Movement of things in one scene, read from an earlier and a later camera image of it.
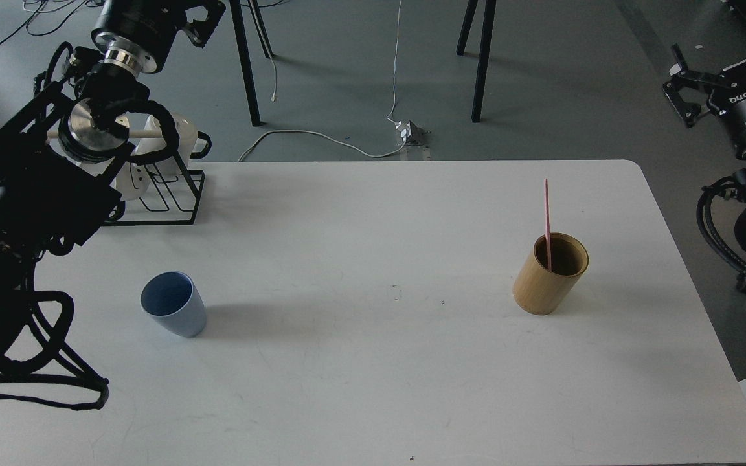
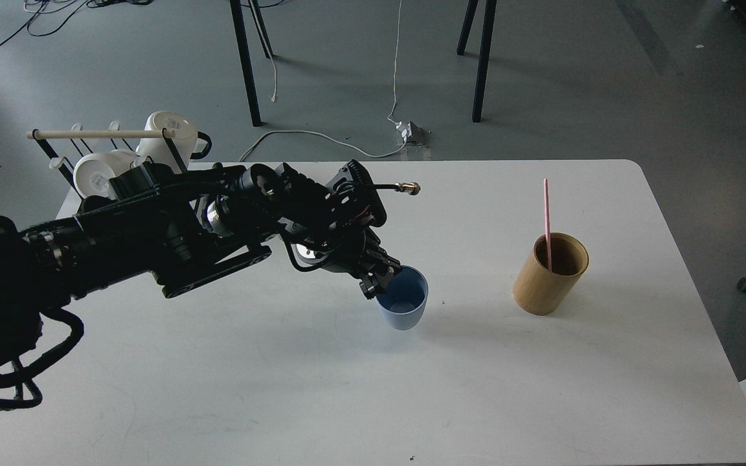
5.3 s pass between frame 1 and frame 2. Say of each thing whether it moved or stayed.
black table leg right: stayed
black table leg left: stayed
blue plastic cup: moved
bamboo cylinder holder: stayed
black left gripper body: moved
